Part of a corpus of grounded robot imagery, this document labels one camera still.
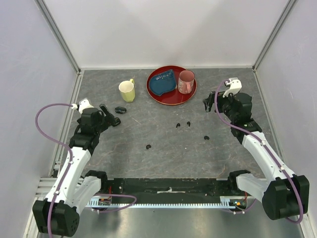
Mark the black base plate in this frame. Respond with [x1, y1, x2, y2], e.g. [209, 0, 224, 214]
[107, 178, 245, 205]

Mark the pink patterned mug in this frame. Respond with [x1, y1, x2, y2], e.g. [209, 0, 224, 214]
[178, 70, 195, 94]

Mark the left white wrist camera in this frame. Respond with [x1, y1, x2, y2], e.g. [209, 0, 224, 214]
[71, 98, 94, 114]

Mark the blue leaf-shaped dish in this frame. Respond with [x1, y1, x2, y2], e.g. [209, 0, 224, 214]
[149, 69, 176, 96]

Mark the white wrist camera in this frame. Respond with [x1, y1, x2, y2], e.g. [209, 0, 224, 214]
[71, 98, 94, 114]
[222, 77, 242, 98]

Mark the left aluminium frame post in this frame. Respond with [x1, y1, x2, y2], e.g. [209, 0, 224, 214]
[35, 0, 81, 74]

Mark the aluminium frame post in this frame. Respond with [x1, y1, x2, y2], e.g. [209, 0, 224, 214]
[35, 0, 81, 74]
[252, 0, 297, 72]

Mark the yellow-green mug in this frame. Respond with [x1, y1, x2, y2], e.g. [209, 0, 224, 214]
[118, 79, 135, 103]

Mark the right aluminium frame post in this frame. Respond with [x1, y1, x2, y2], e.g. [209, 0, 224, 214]
[252, 0, 297, 72]

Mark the black oval charging case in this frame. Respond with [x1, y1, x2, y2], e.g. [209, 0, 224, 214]
[114, 106, 127, 114]

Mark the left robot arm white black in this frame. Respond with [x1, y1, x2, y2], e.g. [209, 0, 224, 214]
[32, 98, 121, 237]

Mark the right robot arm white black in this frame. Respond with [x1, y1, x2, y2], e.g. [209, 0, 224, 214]
[203, 92, 310, 224]

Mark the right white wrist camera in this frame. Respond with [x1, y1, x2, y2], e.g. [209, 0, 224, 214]
[222, 77, 242, 98]

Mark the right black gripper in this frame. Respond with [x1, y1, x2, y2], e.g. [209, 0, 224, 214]
[203, 90, 237, 121]

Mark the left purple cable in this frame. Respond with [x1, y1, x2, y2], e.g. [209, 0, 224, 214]
[35, 103, 75, 238]

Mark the slotted cable duct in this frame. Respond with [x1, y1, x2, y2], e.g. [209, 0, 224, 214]
[85, 196, 246, 209]

